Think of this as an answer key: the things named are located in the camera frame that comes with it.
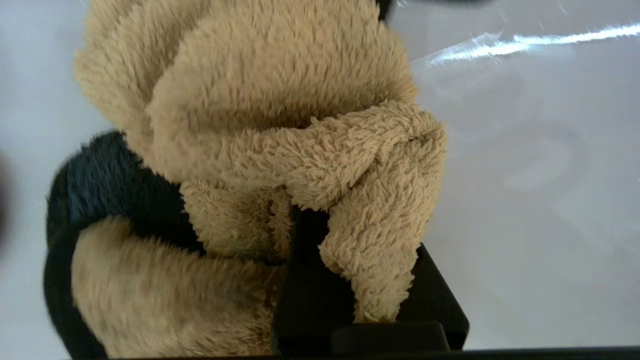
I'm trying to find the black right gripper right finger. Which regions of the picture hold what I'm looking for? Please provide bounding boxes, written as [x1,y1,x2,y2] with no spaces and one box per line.
[397,244,470,349]

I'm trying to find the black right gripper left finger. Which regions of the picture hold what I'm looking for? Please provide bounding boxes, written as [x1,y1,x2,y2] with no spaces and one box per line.
[272,207,358,353]

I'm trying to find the yellow cloth with dark trim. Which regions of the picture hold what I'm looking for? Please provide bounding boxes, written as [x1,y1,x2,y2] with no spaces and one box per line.
[42,0,448,360]

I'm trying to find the white sink basin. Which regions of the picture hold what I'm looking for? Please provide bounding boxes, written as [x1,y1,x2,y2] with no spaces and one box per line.
[0,0,640,351]

